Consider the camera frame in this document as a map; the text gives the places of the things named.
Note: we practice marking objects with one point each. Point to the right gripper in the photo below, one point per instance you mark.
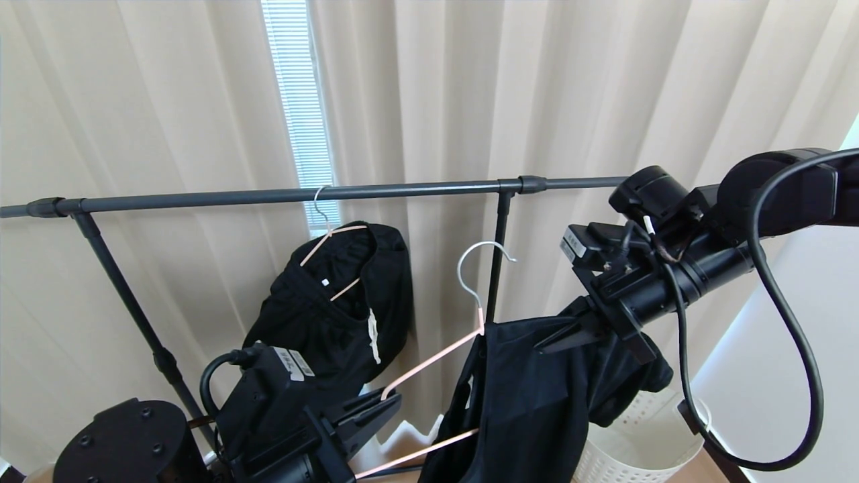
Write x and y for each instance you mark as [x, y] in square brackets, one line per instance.
[691, 282]

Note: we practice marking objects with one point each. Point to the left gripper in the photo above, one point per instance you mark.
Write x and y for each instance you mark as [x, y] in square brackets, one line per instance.
[302, 456]

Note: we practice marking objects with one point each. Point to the black garment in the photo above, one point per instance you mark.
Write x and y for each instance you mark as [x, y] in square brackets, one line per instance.
[537, 402]

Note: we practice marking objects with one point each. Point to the pink clothes hanger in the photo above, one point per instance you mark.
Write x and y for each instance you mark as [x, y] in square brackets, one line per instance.
[436, 355]
[332, 231]

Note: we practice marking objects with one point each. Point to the black shorts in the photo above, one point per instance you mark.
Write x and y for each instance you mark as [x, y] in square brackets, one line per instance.
[322, 329]

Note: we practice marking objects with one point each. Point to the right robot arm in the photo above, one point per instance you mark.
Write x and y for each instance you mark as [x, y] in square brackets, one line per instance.
[792, 194]

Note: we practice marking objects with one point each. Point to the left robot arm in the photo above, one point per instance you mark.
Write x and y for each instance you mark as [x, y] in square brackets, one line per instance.
[127, 446]

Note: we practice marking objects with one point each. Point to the white laundry basket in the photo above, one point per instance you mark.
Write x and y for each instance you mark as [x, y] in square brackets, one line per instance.
[637, 456]

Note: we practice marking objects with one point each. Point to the black clothes rack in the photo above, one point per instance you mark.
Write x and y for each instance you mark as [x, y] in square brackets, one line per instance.
[201, 198]

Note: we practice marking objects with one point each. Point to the beige curtain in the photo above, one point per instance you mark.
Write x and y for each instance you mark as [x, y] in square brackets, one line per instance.
[537, 80]
[134, 87]

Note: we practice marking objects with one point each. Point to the window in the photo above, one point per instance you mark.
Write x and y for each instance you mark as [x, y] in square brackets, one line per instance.
[298, 87]

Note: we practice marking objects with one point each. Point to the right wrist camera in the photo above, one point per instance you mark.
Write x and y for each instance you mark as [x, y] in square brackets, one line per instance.
[597, 245]

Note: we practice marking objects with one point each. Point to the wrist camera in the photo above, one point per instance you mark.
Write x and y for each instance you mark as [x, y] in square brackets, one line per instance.
[597, 245]
[262, 402]

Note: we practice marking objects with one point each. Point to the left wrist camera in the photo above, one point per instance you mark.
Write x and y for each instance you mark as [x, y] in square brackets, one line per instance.
[262, 402]

